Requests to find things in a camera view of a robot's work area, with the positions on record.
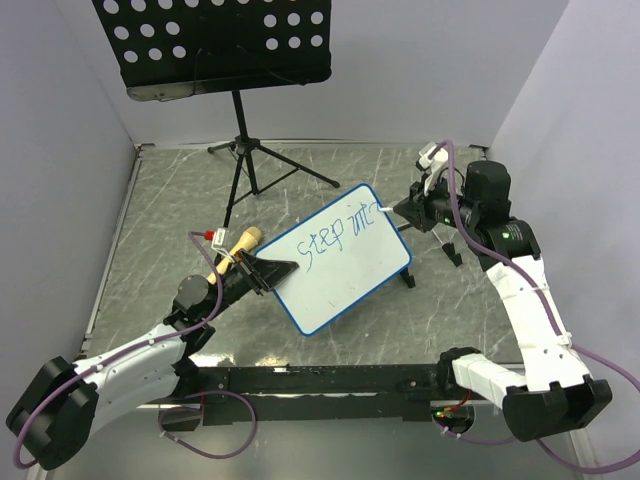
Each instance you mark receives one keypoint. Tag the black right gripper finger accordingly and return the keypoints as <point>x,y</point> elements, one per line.
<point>414,200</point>
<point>412,219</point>

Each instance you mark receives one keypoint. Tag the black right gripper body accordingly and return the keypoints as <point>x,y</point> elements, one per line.
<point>439,205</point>

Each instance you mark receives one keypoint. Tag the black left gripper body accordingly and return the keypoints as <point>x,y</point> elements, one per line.
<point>239,280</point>

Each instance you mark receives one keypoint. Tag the blue framed whiteboard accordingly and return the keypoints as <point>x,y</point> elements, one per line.
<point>344,251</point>

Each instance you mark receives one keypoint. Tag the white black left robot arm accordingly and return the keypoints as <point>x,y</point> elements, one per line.
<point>67,402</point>

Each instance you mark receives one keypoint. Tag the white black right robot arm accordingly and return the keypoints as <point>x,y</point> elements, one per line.
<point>556,392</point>

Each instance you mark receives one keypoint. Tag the wooden microphone toy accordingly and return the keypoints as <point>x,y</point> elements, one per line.
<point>248,240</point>

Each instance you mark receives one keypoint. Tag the black music stand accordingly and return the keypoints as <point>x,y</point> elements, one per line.
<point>172,50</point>

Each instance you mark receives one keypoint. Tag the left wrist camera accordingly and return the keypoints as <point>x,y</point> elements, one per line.
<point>217,239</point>

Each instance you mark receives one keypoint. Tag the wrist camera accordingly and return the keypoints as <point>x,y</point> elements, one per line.
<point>433,159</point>
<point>217,239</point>

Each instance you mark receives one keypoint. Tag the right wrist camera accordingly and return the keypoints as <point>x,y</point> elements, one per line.
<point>433,159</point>

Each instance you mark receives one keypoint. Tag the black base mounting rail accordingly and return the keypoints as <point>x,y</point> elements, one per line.
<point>303,393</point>

